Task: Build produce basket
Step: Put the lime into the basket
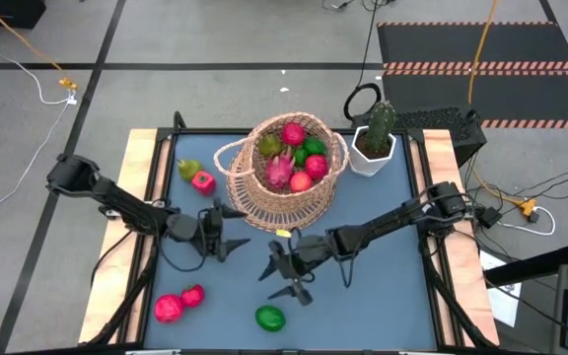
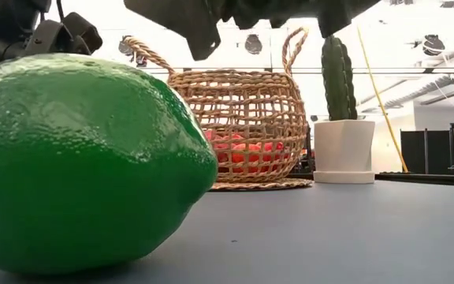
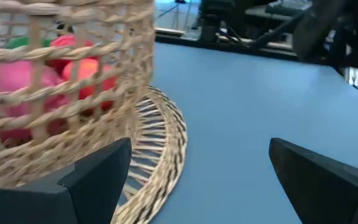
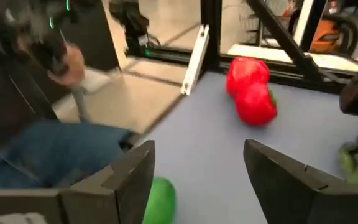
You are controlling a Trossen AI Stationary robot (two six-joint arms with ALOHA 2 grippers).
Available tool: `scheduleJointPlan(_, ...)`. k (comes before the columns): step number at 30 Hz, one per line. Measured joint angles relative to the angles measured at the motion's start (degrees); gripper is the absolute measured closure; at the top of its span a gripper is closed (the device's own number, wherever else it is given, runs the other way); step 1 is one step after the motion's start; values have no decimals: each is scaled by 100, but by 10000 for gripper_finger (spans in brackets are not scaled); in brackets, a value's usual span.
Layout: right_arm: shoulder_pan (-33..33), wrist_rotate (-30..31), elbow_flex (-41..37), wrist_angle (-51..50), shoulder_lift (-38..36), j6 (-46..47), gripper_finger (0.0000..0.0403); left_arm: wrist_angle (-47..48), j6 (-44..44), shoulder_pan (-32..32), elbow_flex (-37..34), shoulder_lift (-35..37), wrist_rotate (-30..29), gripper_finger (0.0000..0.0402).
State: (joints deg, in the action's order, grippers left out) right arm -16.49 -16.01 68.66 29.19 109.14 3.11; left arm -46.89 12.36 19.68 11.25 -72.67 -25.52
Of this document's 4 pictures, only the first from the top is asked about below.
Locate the orange-red round fruit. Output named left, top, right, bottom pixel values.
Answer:
left=289, top=171, right=314, bottom=194

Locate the yellow-green pear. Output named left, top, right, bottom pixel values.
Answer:
left=177, top=157, right=203, bottom=182

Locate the black looped floor cable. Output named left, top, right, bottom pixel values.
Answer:
left=342, top=0, right=384, bottom=122

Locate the black power brick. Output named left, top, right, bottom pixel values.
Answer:
left=474, top=205, right=503, bottom=229

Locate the green cactus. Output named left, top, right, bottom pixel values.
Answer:
left=366, top=100, right=396, bottom=154

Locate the pink dragon fruit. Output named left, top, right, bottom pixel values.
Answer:
left=263, top=147, right=297, bottom=193

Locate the small red fruit green stem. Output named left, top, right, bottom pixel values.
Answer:
left=180, top=283, right=206, bottom=310

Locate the black diagonal frame strut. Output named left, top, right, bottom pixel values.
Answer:
left=419, top=236, right=495, bottom=347
left=84, top=236, right=162, bottom=346

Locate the black perforated computer case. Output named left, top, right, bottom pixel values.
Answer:
left=351, top=105, right=488, bottom=168

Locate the black striped floor mat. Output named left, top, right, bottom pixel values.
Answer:
left=376, top=21, right=568, bottom=70
left=381, top=68, right=568, bottom=130

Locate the olive green fruit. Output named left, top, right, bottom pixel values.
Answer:
left=256, top=133, right=284, bottom=159

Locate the white paper sheet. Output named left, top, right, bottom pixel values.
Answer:
left=479, top=249, right=523, bottom=328

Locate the orange floor cable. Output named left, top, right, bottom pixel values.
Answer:
left=0, top=0, right=71, bottom=83

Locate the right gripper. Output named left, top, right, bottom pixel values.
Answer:
left=258, top=236, right=332, bottom=307

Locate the woven wicker basket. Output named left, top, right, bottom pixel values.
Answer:
left=212, top=111, right=351, bottom=226

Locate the yellow hanging cable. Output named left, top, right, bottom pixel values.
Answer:
left=466, top=0, right=500, bottom=106

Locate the black desk bar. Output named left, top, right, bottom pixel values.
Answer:
left=483, top=241, right=568, bottom=288

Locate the black box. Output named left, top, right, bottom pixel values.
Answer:
left=0, top=0, right=47, bottom=30

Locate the black table frame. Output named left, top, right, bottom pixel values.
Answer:
left=120, top=126, right=456, bottom=355

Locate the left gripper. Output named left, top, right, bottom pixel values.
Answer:
left=184, top=199, right=251, bottom=262

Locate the wooden table side board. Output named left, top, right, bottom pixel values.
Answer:
left=77, top=128, right=162, bottom=345
left=420, top=128, right=501, bottom=347

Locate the red blocky bell pepper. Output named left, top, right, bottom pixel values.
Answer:
left=191, top=170, right=218, bottom=197

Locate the red plastic apple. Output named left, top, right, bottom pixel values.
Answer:
left=280, top=121, right=308, bottom=148
left=305, top=154, right=330, bottom=181

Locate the white hexagonal plant pot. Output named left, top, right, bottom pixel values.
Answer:
left=349, top=125, right=396, bottom=178

